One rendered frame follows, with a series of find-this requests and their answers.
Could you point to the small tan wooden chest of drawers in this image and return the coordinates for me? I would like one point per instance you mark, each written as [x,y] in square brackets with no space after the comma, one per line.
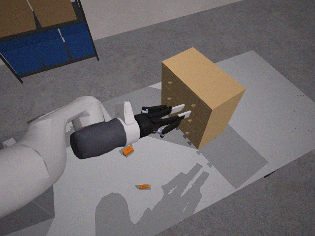
[215,88]

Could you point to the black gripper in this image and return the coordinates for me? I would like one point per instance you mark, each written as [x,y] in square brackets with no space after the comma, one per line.
[150,119]

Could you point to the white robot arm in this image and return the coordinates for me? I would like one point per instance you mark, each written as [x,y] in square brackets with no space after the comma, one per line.
[33,164]

